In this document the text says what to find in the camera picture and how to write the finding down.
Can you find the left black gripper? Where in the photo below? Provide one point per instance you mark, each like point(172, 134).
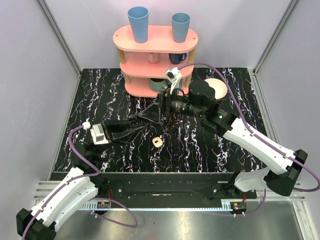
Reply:
point(107, 131)

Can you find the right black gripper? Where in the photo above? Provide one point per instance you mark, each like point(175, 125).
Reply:
point(153, 112)

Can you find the cream earbud charging case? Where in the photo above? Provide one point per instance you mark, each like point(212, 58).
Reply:
point(157, 142)

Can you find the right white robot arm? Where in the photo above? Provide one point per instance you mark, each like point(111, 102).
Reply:
point(283, 166)

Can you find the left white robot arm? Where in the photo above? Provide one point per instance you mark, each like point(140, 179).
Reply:
point(31, 226)

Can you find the green speckled ceramic mug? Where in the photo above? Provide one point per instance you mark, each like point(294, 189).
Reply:
point(158, 84)

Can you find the pink three-tier wooden shelf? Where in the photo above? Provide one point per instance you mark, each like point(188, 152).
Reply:
point(137, 71)

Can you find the pink ceramic mug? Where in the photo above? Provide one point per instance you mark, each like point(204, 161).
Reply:
point(153, 57)

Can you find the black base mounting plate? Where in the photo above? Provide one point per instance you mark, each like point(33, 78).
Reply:
point(168, 190)

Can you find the dark blue ceramic mug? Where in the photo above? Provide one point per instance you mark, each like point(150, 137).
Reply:
point(176, 58)

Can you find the cream bowl with dark rim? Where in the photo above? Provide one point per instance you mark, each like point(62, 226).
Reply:
point(219, 86)

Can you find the small blue plastic cup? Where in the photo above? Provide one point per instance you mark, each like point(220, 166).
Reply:
point(180, 23)

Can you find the large blue plastic cup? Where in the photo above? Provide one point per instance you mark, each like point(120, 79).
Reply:
point(139, 21)

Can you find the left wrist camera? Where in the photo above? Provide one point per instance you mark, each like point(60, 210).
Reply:
point(98, 135)

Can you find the aluminium frame rail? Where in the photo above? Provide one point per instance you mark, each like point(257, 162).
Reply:
point(57, 201)

